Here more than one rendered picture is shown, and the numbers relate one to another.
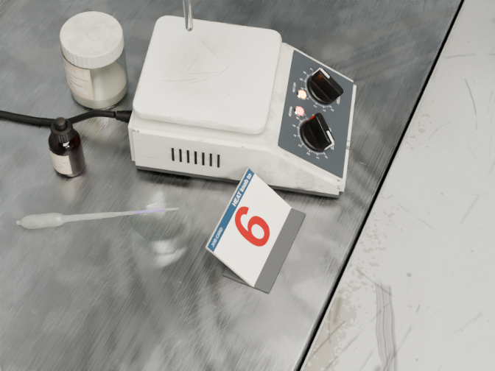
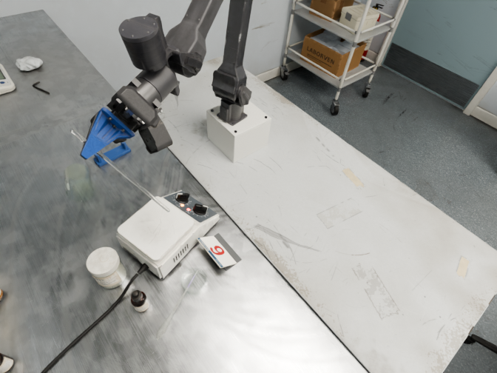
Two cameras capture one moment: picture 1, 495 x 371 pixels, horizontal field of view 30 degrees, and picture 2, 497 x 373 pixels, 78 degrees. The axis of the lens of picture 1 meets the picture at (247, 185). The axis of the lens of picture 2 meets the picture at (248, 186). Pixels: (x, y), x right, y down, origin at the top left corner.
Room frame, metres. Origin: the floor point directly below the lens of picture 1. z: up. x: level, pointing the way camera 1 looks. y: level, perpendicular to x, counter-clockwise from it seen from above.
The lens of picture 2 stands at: (0.24, 0.27, 1.56)
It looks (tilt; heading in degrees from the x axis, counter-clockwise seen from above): 51 degrees down; 295
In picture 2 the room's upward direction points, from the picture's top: 6 degrees clockwise
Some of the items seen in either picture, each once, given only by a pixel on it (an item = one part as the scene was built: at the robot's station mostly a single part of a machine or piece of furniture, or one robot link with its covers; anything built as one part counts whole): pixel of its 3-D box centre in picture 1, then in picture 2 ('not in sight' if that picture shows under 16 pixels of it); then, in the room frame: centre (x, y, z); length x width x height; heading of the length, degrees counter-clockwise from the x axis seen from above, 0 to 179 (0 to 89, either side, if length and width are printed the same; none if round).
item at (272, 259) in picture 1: (258, 230); (219, 249); (0.42, -0.01, 0.92); 0.09 x 0.06 x 0.04; 160
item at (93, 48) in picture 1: (95, 62); (107, 268); (0.59, 0.16, 0.94); 0.06 x 0.06 x 0.08
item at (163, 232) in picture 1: (160, 221); (194, 280); (0.43, 0.08, 0.91); 0.06 x 0.06 x 0.02
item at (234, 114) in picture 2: not in sight; (231, 107); (0.60, -0.35, 1.04); 0.07 x 0.07 x 0.06; 78
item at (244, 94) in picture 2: not in sight; (233, 89); (0.60, -0.34, 1.09); 0.09 x 0.07 x 0.06; 0
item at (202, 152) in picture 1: (236, 106); (168, 229); (0.55, 0.02, 0.94); 0.22 x 0.13 x 0.08; 84
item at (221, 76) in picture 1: (209, 72); (156, 226); (0.55, 0.04, 0.98); 0.12 x 0.12 x 0.01; 84
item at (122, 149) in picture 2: not in sight; (111, 151); (0.86, -0.11, 0.92); 0.10 x 0.03 x 0.04; 74
